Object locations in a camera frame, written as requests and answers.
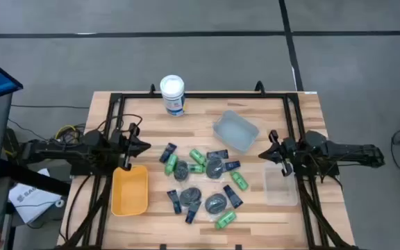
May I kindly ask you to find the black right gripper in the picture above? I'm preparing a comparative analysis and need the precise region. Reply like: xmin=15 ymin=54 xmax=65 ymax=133
xmin=258 ymin=129 xmax=304 ymax=177

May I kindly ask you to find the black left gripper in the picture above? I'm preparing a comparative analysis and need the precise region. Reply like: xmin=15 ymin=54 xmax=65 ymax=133
xmin=110 ymin=123 xmax=151 ymax=172

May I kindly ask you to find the green travel shampoo bottle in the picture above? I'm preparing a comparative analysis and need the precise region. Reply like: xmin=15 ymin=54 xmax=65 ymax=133
xmin=187 ymin=163 xmax=207 ymax=174
xmin=189 ymin=149 xmax=208 ymax=166
xmin=230 ymin=171 xmax=250 ymax=192
xmin=215 ymin=210 xmax=238 ymax=231
xmin=164 ymin=153 xmax=179 ymax=176

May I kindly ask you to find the clear plastic container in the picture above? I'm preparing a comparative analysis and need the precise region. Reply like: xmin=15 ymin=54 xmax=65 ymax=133
xmin=262 ymin=162 xmax=299 ymax=207

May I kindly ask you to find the grey plastic bin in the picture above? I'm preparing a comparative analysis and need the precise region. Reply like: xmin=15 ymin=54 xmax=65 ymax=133
xmin=212 ymin=110 xmax=260 ymax=154

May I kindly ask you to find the yellow plastic bin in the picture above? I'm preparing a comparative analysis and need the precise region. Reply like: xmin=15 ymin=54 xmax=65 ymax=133
xmin=111 ymin=165 xmax=149 ymax=217

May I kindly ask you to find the white wipes canister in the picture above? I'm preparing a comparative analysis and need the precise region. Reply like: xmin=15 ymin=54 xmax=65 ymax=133
xmin=159 ymin=74 xmax=187 ymax=117

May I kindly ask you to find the black stand beam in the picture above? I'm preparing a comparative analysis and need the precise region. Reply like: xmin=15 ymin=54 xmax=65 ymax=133
xmin=0 ymin=159 xmax=71 ymax=197

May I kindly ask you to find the white printed paper sheet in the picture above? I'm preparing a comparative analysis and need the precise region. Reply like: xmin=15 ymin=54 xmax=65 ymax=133
xmin=8 ymin=168 xmax=64 ymax=224

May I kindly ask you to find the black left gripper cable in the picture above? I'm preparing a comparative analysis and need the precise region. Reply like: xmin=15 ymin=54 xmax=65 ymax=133
xmin=95 ymin=113 xmax=144 ymax=135

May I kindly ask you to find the yellow cable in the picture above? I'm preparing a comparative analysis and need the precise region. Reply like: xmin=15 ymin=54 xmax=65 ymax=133
xmin=54 ymin=124 xmax=78 ymax=140

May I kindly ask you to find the black metal rig frame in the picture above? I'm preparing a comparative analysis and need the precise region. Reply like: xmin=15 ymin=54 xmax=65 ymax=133
xmin=56 ymin=80 xmax=360 ymax=250

